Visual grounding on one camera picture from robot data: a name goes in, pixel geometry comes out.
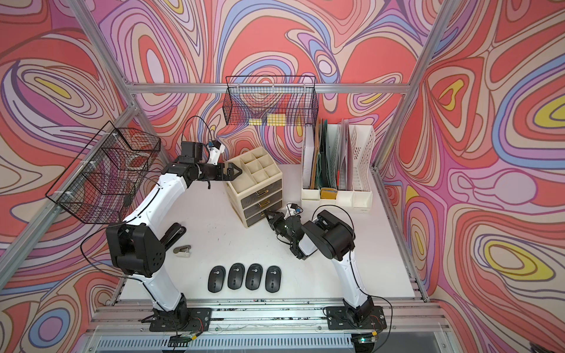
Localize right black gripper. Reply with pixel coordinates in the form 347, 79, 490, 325
264, 210, 296, 245

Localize black wireless mouse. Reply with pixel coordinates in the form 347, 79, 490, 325
207, 266, 226, 294
227, 263, 245, 290
245, 263, 263, 291
265, 266, 282, 294

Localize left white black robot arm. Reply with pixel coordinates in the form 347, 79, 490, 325
106, 140, 242, 322

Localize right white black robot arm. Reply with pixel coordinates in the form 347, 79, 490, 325
266, 210, 374, 328

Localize cream drawer organizer cabinet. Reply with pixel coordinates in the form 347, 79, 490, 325
225, 147, 283, 228

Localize green folder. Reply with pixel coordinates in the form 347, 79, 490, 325
318, 120, 341, 189

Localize yellow sticky notes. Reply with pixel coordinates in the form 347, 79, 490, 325
248, 113, 286, 126

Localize white file organizer rack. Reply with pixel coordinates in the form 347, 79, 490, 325
301, 120, 376, 212

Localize black stapler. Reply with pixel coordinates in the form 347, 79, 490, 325
160, 222, 186, 251

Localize small silver staple remover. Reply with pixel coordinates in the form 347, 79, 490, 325
173, 245, 191, 257

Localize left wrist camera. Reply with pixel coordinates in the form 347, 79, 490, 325
207, 140, 225, 166

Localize back black wire basket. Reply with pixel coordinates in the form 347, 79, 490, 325
222, 74, 319, 126

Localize black wire basket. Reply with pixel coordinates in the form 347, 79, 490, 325
222, 74, 319, 126
46, 122, 161, 224

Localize aluminium front rail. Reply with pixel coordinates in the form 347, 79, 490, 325
77, 299, 462, 352

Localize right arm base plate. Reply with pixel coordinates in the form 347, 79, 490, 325
322, 306, 388, 332

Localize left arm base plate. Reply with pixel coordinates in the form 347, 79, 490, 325
143, 307, 212, 333

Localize left black wire basket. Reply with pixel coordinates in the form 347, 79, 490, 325
46, 122, 161, 224

